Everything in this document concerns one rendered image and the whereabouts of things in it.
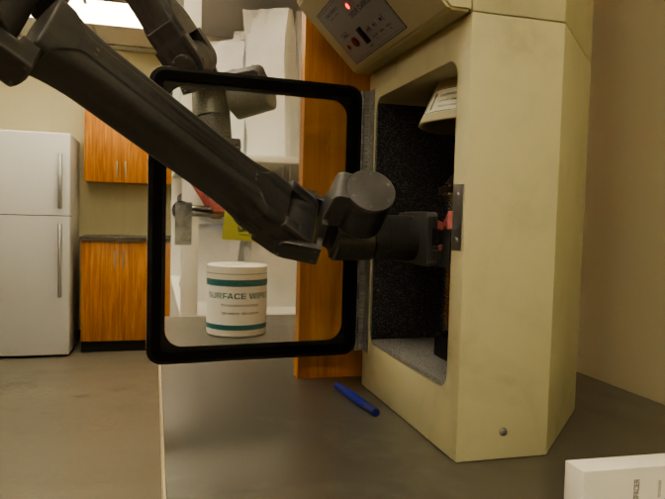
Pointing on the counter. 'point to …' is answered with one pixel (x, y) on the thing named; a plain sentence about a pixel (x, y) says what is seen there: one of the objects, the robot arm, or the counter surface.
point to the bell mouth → (441, 109)
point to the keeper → (457, 217)
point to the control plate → (333, 18)
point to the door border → (165, 226)
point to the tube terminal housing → (503, 227)
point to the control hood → (417, 19)
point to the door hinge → (365, 260)
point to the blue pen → (356, 399)
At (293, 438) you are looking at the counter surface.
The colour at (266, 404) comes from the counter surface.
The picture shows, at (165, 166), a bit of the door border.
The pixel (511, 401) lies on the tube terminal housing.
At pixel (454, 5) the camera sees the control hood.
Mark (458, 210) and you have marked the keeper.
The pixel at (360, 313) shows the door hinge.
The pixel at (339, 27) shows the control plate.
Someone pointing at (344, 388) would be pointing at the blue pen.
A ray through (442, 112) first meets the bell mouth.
